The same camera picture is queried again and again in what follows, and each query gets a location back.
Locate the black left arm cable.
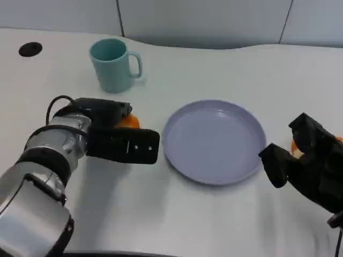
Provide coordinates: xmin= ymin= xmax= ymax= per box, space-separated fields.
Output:
xmin=29 ymin=95 xmax=90 ymax=140

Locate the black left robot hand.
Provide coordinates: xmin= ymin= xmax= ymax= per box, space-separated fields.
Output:
xmin=72 ymin=97 xmax=161 ymax=164

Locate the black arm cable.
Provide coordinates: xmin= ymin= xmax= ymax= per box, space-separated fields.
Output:
xmin=29 ymin=95 xmax=90 ymax=140
xmin=334 ymin=229 xmax=343 ymax=257

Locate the lilac plate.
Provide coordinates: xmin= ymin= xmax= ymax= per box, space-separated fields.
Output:
xmin=162 ymin=99 xmax=267 ymax=186

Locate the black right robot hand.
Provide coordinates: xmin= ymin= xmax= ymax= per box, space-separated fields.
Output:
xmin=258 ymin=112 xmax=343 ymax=215

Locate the orange and white bread roll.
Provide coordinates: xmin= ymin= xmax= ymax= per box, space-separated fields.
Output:
xmin=290 ymin=136 xmax=305 ymax=157
xmin=115 ymin=114 xmax=140 ymax=130

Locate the black round table grommet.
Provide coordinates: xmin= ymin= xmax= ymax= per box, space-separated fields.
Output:
xmin=18 ymin=42 xmax=43 ymax=57

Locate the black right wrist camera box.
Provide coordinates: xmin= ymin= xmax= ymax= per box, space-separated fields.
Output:
xmin=326 ymin=211 xmax=343 ymax=229

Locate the desk partition screen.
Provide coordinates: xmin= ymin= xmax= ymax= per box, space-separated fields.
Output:
xmin=0 ymin=0 xmax=343 ymax=49

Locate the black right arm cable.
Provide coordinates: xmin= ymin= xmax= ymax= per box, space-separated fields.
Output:
xmin=334 ymin=229 xmax=343 ymax=257

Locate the pale green mug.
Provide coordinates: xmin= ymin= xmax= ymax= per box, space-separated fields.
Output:
xmin=88 ymin=38 xmax=144 ymax=94

